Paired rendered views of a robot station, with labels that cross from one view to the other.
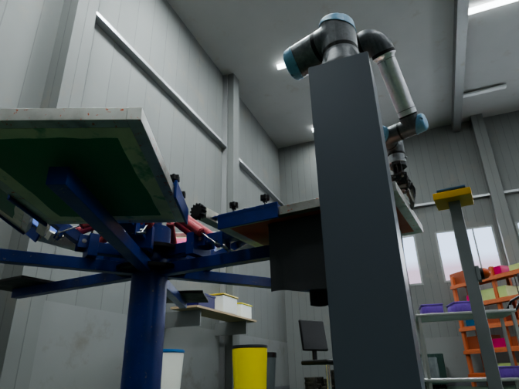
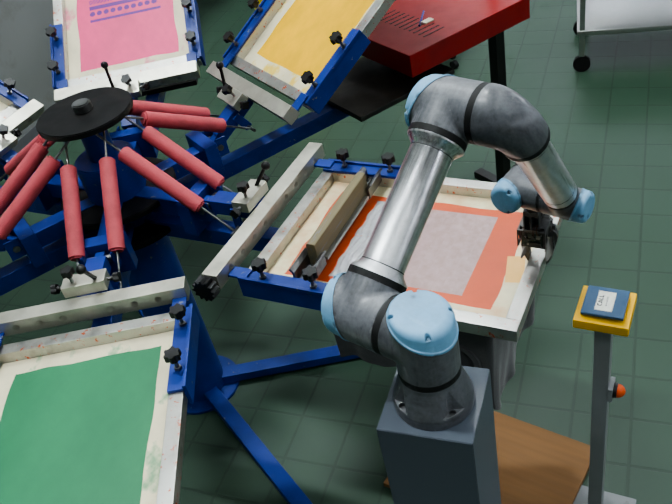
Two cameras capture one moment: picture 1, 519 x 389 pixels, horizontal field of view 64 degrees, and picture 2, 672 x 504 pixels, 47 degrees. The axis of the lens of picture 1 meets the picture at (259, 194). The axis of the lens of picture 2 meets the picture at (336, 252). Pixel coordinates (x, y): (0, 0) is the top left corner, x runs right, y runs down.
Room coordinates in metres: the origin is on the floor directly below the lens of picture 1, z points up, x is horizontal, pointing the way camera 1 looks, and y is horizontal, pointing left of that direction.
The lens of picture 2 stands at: (0.10, -0.24, 2.34)
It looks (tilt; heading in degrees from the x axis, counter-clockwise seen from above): 38 degrees down; 5
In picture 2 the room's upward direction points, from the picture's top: 13 degrees counter-clockwise
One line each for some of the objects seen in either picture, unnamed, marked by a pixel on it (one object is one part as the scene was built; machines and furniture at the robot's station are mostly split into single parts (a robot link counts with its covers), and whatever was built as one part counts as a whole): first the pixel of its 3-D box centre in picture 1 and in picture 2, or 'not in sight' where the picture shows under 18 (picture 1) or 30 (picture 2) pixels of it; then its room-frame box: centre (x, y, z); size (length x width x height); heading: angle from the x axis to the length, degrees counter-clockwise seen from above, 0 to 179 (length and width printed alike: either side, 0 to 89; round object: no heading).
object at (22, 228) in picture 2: (151, 255); (120, 194); (2.34, 0.63, 0.99); 0.82 x 0.79 x 0.12; 62
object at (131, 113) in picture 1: (101, 177); (61, 378); (1.44, 0.61, 1.05); 1.08 x 0.61 x 0.23; 2
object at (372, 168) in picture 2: not in sight; (368, 175); (2.20, -0.22, 0.98); 0.30 x 0.05 x 0.07; 62
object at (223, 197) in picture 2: (222, 237); (238, 204); (2.11, 0.20, 1.02); 0.17 x 0.06 x 0.05; 62
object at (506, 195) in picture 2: (388, 136); (520, 190); (1.56, -0.56, 1.28); 0.11 x 0.11 x 0.08; 48
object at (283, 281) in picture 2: (249, 217); (290, 289); (1.71, 0.05, 0.98); 0.30 x 0.05 x 0.07; 62
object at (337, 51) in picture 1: (341, 65); (431, 380); (1.06, -0.27, 1.25); 0.15 x 0.15 x 0.10
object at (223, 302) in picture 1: (219, 305); not in sight; (6.97, 0.70, 1.40); 0.53 x 0.45 x 0.29; 158
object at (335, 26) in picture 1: (336, 38); (421, 335); (1.07, -0.27, 1.37); 0.13 x 0.12 x 0.14; 48
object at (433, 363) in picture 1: (405, 371); not in sight; (10.28, -3.21, 0.33); 1.70 x 1.55 x 0.67; 68
